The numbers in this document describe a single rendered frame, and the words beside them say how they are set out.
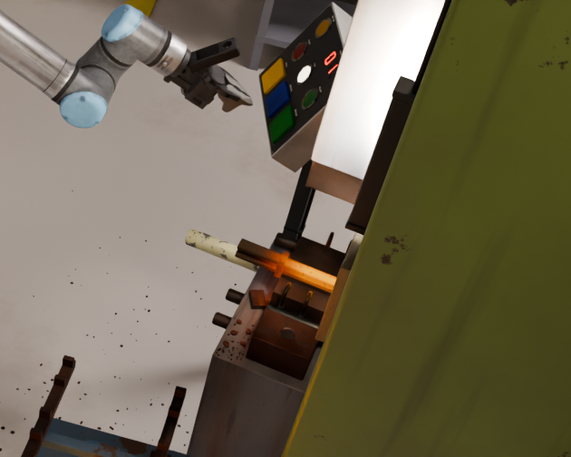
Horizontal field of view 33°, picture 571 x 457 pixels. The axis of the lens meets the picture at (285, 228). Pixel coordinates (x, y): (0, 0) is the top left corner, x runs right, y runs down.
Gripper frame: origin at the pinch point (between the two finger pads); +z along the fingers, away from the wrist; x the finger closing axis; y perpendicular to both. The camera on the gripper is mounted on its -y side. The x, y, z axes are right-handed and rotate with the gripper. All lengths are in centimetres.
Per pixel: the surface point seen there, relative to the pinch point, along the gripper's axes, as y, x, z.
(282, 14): 53, -195, 87
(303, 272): 1, 49, 10
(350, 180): -26, 57, -5
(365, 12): -52, 59, -29
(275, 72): -0.3, -20.1, 10.4
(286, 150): 2.4, 7.0, 12.8
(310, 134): -4.5, 7.0, 13.9
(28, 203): 118, -75, 9
